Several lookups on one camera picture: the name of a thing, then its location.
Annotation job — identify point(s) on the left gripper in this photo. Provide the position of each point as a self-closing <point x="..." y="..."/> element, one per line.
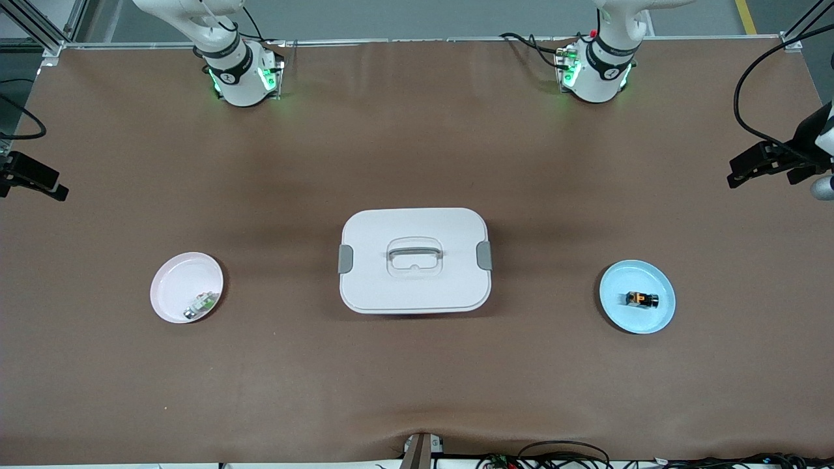
<point x="806" y="141"/>

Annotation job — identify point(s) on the orange and black push-button switch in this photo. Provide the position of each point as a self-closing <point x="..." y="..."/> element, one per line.
<point x="642" y="299"/>

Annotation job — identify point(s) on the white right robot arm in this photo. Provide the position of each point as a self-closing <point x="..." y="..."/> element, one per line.
<point x="238" y="81"/>

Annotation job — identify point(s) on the pink plate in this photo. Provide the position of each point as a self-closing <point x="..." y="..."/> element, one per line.
<point x="176" y="280"/>

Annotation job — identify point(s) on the light blue plate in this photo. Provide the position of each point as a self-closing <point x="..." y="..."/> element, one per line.
<point x="619" y="286"/>

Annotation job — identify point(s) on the grey box latch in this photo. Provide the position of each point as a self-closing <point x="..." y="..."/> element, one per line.
<point x="485" y="255"/>
<point x="345" y="259"/>

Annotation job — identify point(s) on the white lidded storage box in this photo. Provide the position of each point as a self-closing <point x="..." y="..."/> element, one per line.
<point x="417" y="290"/>

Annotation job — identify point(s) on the red and green connectors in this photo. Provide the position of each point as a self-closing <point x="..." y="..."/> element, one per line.
<point x="502" y="461"/>

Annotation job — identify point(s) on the brown table mat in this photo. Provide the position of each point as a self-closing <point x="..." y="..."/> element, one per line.
<point x="417" y="378"/>

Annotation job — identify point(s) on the aluminium frame corner post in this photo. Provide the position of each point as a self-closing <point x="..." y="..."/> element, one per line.
<point x="790" y="42"/>
<point x="32" y="26"/>

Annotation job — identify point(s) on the green and white switch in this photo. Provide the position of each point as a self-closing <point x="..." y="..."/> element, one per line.
<point x="207" y="301"/>

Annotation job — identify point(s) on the aluminium table edge rail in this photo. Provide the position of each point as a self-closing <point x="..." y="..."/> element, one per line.
<point x="423" y="40"/>

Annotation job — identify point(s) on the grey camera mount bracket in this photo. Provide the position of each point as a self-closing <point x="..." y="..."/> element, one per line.
<point x="417" y="453"/>

